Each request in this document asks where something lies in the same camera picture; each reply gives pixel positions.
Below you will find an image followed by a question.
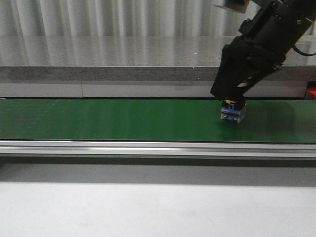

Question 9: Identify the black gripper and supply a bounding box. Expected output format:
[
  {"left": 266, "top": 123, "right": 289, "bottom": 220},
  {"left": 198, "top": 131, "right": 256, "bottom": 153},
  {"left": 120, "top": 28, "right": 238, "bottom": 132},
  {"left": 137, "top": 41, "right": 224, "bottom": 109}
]
[{"left": 210, "top": 36, "right": 286, "bottom": 101}]

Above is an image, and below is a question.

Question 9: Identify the yellow mushroom push button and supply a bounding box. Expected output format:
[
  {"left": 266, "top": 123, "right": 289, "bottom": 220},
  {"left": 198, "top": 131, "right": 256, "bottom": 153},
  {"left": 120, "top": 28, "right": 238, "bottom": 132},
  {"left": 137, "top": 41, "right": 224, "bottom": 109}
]
[{"left": 220, "top": 99, "right": 246, "bottom": 124}]

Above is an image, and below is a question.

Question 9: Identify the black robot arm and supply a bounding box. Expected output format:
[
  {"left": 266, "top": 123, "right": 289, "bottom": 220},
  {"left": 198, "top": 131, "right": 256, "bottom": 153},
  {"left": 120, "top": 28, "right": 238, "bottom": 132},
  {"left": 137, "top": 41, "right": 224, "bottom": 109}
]
[{"left": 210, "top": 0, "right": 316, "bottom": 100}]

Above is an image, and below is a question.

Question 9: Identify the red plastic tray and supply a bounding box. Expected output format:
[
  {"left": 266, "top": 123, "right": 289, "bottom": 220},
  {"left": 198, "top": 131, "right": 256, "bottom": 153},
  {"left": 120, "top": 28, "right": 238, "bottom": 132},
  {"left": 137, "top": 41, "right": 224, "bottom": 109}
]
[{"left": 305, "top": 86, "right": 316, "bottom": 100}]

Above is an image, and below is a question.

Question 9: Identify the green conveyor belt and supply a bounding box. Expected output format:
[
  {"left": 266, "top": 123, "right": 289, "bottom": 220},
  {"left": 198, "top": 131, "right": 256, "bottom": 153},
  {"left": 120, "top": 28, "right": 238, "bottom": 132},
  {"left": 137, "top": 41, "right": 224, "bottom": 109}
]
[{"left": 0, "top": 99, "right": 316, "bottom": 143}]

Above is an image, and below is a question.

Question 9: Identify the grey stone counter ledge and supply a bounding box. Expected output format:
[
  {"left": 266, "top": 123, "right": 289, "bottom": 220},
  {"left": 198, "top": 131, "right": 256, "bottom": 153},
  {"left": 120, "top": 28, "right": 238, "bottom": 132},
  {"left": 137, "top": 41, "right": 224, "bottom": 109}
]
[{"left": 0, "top": 36, "right": 316, "bottom": 82}]

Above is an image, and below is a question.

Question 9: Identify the white pleated curtain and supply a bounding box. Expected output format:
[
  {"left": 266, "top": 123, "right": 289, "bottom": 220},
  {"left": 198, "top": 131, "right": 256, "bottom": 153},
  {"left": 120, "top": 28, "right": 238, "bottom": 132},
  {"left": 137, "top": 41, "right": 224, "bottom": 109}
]
[{"left": 0, "top": 0, "right": 316, "bottom": 38}]

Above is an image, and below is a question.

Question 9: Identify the white panel under ledge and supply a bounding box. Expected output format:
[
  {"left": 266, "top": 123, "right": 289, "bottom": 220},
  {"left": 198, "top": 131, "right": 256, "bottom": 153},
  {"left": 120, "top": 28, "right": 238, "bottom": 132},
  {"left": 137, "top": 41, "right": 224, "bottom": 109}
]
[{"left": 0, "top": 80, "right": 308, "bottom": 98}]

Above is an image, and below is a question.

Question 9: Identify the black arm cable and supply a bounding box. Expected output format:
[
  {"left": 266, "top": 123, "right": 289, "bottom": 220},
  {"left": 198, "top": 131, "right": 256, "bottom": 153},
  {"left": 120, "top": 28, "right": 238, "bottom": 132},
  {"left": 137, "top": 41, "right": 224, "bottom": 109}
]
[{"left": 292, "top": 44, "right": 316, "bottom": 56}]

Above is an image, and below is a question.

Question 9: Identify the aluminium conveyor frame rail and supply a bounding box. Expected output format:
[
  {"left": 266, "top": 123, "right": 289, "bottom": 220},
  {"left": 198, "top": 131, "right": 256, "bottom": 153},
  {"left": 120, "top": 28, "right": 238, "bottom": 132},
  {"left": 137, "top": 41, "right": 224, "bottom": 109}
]
[{"left": 0, "top": 140, "right": 316, "bottom": 159}]

